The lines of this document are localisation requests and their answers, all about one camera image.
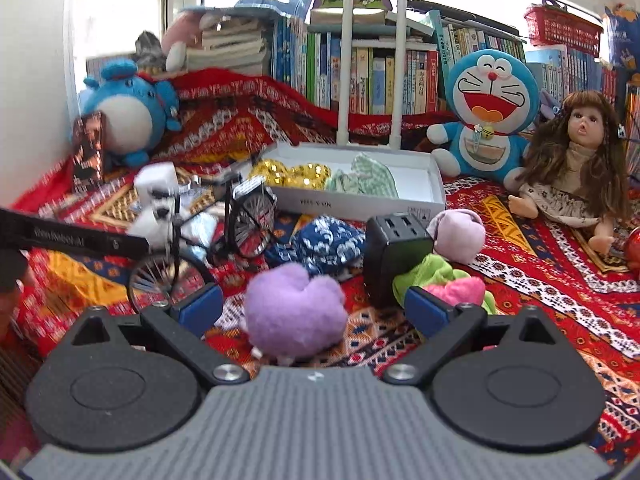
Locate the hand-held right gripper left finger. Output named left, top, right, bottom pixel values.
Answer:
left=70, top=282, right=251, bottom=387

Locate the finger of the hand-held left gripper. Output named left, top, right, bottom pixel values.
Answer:
left=0, top=208, right=152, bottom=262

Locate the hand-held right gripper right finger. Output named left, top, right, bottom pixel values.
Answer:
left=382, top=285, right=571, bottom=389

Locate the pink plush ball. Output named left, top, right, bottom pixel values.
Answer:
left=424, top=277, right=487, bottom=309

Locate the purple plush heart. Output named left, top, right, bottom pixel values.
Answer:
left=239, top=262, right=349, bottom=366

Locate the white cardboard box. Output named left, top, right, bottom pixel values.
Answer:
left=259, top=142, right=448, bottom=224

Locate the blue patterned cloth pouch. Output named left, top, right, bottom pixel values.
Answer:
left=264, top=214, right=369, bottom=281

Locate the black power adapter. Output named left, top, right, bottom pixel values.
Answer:
left=362, top=213, right=435, bottom=307

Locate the mauve plush ball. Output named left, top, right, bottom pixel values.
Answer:
left=427, top=208, right=487, bottom=266

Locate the dark red patterned packet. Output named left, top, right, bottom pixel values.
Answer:
left=71, top=112, right=106, bottom=194

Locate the black model bicycle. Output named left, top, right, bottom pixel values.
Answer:
left=127, top=162, right=279, bottom=312

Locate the red patterned blanket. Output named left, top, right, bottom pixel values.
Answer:
left=9, top=67, right=640, bottom=467

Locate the round blue plush toy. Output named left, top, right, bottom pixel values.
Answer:
left=79, top=58, right=182, bottom=169

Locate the green checked cloth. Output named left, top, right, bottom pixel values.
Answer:
left=325, top=153, right=400, bottom=199

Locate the gold sequined cloth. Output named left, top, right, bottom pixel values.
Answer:
left=249, top=158, right=332, bottom=191

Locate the grey plush toy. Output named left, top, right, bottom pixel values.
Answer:
left=135, top=30, right=169, bottom=72

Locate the brown haired doll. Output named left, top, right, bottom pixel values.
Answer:
left=508, top=90, right=633, bottom=262

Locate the pink plush toy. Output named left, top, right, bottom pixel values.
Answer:
left=160, top=12, right=221, bottom=72

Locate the blue robot cat plush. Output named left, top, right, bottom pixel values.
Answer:
left=426, top=48, right=542, bottom=191

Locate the row of upright books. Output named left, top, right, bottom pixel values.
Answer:
left=270, top=9, right=622, bottom=117

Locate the stack of lying books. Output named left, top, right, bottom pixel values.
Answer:
left=186, top=6, right=272, bottom=77

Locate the red plastic basket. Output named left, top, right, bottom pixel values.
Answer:
left=523, top=4, right=604, bottom=59

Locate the blue cartoon bag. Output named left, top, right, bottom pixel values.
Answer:
left=602, top=2, right=640, bottom=72

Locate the white pipe frame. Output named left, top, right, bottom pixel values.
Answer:
left=335, top=0, right=408, bottom=150

